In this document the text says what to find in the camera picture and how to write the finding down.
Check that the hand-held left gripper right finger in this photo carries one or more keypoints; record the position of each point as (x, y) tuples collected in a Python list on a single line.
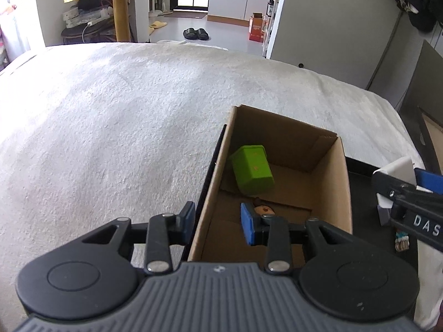
[(247, 224)]

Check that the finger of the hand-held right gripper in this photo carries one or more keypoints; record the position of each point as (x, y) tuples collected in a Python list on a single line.
[(429, 181), (389, 182)]

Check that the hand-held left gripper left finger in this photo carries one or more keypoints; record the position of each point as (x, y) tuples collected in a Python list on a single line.
[(188, 221)]

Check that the teal toy figurine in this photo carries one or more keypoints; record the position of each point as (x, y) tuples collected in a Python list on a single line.
[(401, 242)]

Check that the black plastic tray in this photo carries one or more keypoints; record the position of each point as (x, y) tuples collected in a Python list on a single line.
[(367, 221)]

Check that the green toy cube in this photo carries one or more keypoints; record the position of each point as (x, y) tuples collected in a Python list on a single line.
[(254, 171)]

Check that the brown cardboard box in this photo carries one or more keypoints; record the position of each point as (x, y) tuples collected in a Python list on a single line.
[(311, 166)]

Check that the dark grey board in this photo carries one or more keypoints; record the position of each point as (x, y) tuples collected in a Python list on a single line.
[(427, 76)]

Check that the black hanging jacket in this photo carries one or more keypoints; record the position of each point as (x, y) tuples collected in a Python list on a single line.
[(418, 0)]

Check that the black slipper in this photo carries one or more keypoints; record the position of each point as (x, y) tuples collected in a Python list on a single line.
[(190, 33), (202, 34)]

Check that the orange cardboard box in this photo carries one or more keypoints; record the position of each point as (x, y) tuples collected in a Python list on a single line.
[(256, 27)]

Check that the yellow slipper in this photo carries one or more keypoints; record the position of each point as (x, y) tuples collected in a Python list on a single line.
[(157, 25)]

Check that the brown door mat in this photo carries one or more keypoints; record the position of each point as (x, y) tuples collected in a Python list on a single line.
[(185, 15)]

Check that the dark bag under table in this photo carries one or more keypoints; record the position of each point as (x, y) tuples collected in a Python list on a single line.
[(90, 33)]

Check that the dark spray bottle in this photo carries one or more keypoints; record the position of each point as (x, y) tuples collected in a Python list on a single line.
[(270, 6)]

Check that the white power strip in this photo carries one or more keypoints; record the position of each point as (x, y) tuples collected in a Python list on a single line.
[(86, 15)]

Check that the black frame with brown backing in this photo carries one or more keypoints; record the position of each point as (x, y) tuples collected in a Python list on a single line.
[(429, 135)]

